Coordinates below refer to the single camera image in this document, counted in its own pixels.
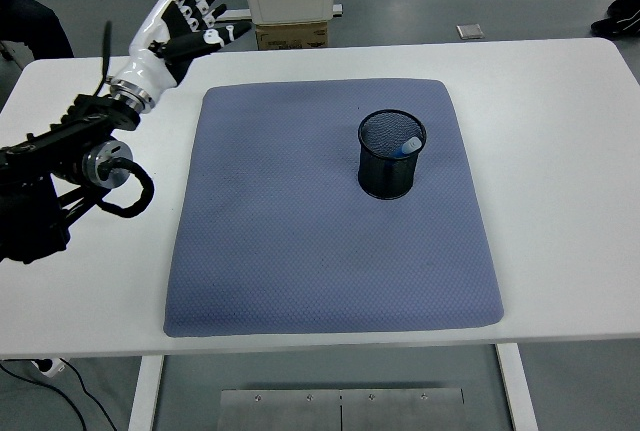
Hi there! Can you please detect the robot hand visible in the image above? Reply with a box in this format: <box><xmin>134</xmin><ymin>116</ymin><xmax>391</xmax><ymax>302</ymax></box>
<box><xmin>112</xmin><ymin>0</ymin><xmax>253</xmax><ymax>102</ymax></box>

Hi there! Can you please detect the blue marker with clear cap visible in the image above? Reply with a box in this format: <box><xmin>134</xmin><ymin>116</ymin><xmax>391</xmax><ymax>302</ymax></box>
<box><xmin>392</xmin><ymin>135</ymin><xmax>424</xmax><ymax>160</ymax></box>

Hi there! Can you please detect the black mesh pen holder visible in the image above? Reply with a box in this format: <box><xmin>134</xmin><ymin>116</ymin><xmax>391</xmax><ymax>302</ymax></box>
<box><xmin>356</xmin><ymin>108</ymin><xmax>427</xmax><ymax>201</ymax></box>

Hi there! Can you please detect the white flat base bar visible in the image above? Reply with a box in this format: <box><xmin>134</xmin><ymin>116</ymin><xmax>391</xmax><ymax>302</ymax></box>
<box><xmin>219</xmin><ymin>2</ymin><xmax>344</xmax><ymax>23</ymax></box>

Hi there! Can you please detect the brown cardboard box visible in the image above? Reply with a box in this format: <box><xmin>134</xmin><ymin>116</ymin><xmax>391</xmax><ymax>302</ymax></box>
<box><xmin>254</xmin><ymin>20</ymin><xmax>330</xmax><ymax>51</ymax></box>

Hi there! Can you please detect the blue-grey textured mat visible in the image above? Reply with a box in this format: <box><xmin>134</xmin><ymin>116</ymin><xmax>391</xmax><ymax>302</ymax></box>
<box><xmin>162</xmin><ymin>78</ymin><xmax>504</xmax><ymax>338</ymax></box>

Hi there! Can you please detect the small grey floor plate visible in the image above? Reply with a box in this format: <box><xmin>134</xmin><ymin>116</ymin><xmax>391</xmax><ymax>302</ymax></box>
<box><xmin>454</xmin><ymin>23</ymin><xmax>486</xmax><ymax>41</ymax></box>

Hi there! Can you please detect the white table leg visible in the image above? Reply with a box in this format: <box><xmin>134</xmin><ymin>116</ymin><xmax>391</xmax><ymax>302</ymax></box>
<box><xmin>127</xmin><ymin>354</ymin><xmax>165</xmax><ymax>431</ymax></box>
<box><xmin>494</xmin><ymin>342</ymin><xmax>540</xmax><ymax>431</ymax></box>

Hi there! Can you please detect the grey metal plate with screws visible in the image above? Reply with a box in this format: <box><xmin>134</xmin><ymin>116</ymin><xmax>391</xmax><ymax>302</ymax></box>
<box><xmin>218</xmin><ymin>386</ymin><xmax>465</xmax><ymax>431</ymax></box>

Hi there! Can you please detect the thin black floor cable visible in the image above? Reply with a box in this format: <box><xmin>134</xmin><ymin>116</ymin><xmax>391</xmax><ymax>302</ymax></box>
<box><xmin>0</xmin><ymin>363</ymin><xmax>91</xmax><ymax>431</ymax></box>
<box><xmin>67</xmin><ymin>365</ymin><xmax>121</xmax><ymax>431</ymax></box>

